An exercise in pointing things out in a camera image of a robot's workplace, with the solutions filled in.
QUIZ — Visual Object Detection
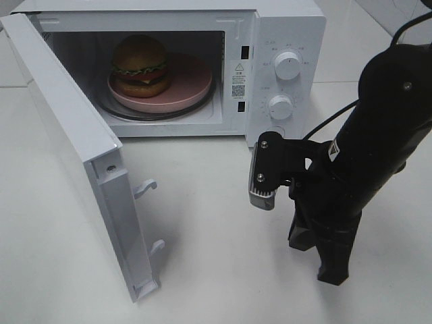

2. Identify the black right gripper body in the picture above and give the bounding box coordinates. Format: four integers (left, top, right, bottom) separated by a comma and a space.
290, 140, 365, 233

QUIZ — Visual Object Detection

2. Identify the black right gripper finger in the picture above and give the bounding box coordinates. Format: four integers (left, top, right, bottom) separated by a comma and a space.
316, 230, 354, 286
288, 209, 315, 251

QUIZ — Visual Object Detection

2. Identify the round white door button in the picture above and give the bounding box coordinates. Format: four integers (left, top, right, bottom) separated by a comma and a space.
268, 126, 285, 137

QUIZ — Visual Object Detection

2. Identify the white timer knob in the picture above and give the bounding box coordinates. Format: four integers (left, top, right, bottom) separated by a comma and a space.
269, 95, 294, 120

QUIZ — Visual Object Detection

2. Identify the pink round plate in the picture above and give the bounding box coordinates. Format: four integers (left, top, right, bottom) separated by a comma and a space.
107, 53, 213, 113

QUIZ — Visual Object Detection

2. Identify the white microwave door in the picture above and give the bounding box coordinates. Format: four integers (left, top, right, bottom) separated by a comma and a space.
1, 13, 165, 301

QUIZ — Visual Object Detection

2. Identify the burger with lettuce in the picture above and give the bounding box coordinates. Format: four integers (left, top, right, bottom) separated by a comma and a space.
111, 34, 171, 98

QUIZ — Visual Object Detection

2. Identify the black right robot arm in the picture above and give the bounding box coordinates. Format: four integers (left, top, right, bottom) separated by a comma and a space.
289, 45, 431, 285

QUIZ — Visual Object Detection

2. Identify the upper white power knob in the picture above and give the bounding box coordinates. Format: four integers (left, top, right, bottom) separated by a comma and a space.
273, 49, 301, 80

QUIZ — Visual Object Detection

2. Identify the white microwave oven body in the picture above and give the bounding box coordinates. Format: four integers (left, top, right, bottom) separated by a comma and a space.
8, 1, 326, 146

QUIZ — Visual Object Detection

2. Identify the glass microwave turntable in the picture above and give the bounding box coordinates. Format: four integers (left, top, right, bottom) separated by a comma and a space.
97, 81, 219, 122

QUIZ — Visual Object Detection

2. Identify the black camera cable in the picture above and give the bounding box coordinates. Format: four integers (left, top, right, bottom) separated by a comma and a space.
302, 0, 432, 141

